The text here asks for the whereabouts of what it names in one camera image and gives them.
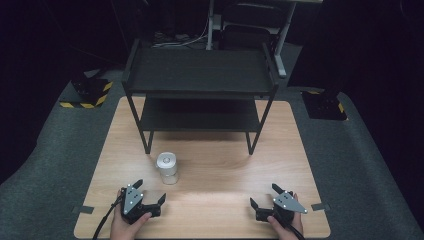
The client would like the white metal desk frame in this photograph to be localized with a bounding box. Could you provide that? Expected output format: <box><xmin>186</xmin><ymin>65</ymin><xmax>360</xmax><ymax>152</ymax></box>
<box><xmin>205</xmin><ymin>0</ymin><xmax>324</xmax><ymax>80</ymax></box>

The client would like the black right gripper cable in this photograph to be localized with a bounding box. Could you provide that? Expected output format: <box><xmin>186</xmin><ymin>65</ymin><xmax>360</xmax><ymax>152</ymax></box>
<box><xmin>281</xmin><ymin>218</ymin><xmax>306</xmax><ymax>240</ymax></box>

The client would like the black two-tier shelf rack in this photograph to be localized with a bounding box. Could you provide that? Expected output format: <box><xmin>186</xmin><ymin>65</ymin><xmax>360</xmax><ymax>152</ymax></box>
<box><xmin>121</xmin><ymin>37</ymin><xmax>280</xmax><ymax>156</ymax></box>

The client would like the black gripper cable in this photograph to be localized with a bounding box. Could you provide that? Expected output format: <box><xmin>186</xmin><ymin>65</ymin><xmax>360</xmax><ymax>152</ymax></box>
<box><xmin>91</xmin><ymin>195</ymin><xmax>125</xmax><ymax>240</ymax></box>
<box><xmin>281</xmin><ymin>218</ymin><xmax>306</xmax><ymax>240</ymax></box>

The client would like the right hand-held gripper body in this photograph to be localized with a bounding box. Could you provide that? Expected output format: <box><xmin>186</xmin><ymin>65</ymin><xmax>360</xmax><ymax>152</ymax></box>
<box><xmin>255</xmin><ymin>190</ymin><xmax>309</xmax><ymax>228</ymax></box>

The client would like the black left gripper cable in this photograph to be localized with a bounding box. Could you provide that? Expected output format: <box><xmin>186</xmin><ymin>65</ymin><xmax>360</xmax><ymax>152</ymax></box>
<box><xmin>91</xmin><ymin>195</ymin><xmax>125</xmax><ymax>240</ymax></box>

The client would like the black office chair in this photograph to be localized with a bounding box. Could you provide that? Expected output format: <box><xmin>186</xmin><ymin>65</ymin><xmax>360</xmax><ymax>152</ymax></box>
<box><xmin>219</xmin><ymin>2</ymin><xmax>285</xmax><ymax>52</ymax></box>

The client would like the bundle of floor cables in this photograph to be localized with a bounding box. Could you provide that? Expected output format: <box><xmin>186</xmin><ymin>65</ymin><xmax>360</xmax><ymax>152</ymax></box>
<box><xmin>150</xmin><ymin>18</ymin><xmax>210</xmax><ymax>48</ymax></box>

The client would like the person's left hand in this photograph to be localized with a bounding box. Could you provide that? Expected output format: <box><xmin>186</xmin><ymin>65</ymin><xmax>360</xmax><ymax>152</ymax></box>
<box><xmin>109</xmin><ymin>189</ymin><xmax>153</xmax><ymax>240</ymax></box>

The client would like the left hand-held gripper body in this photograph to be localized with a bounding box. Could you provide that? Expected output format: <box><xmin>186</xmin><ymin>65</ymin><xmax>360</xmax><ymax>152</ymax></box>
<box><xmin>120</xmin><ymin>184</ymin><xmax>163</xmax><ymax>225</ymax></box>

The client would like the black stand base striped edge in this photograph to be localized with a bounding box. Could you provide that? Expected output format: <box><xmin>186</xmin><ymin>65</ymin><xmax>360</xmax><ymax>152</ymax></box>
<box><xmin>59</xmin><ymin>77</ymin><xmax>114</xmax><ymax>110</ymax></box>
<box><xmin>300</xmin><ymin>87</ymin><xmax>348</xmax><ymax>122</ymax></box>

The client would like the person's right hand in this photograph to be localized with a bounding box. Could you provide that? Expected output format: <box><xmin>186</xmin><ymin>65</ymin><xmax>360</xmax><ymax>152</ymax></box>
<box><xmin>266</xmin><ymin>193</ymin><xmax>305</xmax><ymax>240</ymax></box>

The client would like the clear jar with white lid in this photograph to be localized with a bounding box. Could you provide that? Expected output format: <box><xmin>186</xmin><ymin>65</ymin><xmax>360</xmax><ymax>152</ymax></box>
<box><xmin>155</xmin><ymin>151</ymin><xmax>180</xmax><ymax>186</ymax></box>

